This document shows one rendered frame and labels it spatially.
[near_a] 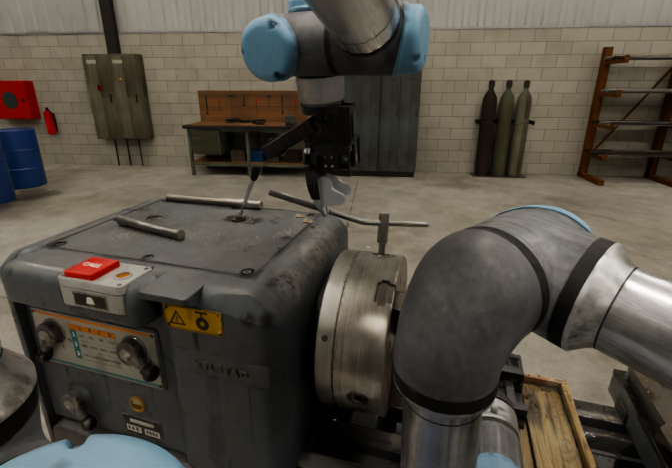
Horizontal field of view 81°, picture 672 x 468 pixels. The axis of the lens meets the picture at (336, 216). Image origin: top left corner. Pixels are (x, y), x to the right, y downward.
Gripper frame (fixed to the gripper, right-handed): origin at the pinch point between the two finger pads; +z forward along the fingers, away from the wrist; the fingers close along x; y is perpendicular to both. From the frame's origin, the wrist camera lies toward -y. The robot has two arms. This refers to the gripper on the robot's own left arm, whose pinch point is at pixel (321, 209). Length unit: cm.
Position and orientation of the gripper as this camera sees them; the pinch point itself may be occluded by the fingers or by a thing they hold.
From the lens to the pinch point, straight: 74.0
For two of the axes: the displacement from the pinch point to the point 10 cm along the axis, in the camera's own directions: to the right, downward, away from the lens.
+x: 2.9, -4.9, 8.3
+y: 9.5, 0.8, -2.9
